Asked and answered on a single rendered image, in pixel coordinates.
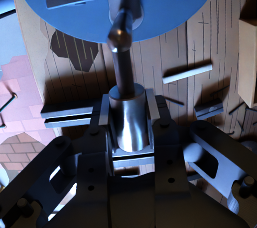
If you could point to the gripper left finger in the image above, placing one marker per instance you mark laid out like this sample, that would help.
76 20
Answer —
92 151

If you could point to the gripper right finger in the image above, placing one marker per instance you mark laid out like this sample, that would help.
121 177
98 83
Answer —
168 151

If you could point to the steel clamp lever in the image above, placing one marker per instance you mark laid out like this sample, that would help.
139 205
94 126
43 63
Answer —
128 115

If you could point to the small grey block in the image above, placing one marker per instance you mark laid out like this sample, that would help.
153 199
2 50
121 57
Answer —
208 109

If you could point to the blue round vice base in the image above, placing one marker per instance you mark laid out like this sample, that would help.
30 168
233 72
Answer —
170 14

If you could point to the grey grooved bar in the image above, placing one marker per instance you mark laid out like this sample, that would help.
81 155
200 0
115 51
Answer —
66 110
132 162

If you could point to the dark nail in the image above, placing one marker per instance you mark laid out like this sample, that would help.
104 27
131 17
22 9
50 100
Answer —
240 125
252 109
237 108
174 102
219 90

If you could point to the grey flat bar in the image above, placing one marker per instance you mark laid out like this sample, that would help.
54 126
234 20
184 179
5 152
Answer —
186 73

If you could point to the grey round disc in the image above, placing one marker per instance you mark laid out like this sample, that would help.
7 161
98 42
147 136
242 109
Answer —
250 145

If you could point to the teal rod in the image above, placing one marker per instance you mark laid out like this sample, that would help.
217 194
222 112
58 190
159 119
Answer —
9 102
2 125

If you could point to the light wooden box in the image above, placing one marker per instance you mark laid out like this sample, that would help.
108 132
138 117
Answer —
248 61

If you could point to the grey lever hub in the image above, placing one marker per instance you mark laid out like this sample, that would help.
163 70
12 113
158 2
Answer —
136 2

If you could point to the black rod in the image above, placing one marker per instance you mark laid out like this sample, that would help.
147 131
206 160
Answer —
8 13

